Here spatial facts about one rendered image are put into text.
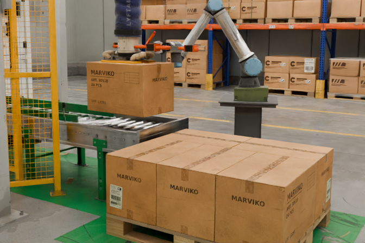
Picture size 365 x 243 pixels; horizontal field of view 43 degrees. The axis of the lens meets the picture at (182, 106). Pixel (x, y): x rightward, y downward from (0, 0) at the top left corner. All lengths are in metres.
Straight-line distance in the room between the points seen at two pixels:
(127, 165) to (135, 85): 0.82
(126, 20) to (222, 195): 1.73
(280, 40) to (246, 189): 9.70
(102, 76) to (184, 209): 1.46
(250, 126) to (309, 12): 6.66
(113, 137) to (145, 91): 0.42
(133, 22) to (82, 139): 1.02
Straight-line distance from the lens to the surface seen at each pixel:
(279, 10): 10.70
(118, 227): 3.10
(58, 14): 6.64
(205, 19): 4.02
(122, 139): 3.49
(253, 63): 3.87
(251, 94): 3.98
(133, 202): 2.95
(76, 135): 3.80
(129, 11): 3.71
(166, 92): 3.70
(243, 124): 4.07
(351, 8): 10.31
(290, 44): 11.96
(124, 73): 3.58
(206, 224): 2.70
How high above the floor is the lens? 1.29
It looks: 9 degrees down
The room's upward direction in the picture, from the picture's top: 1 degrees clockwise
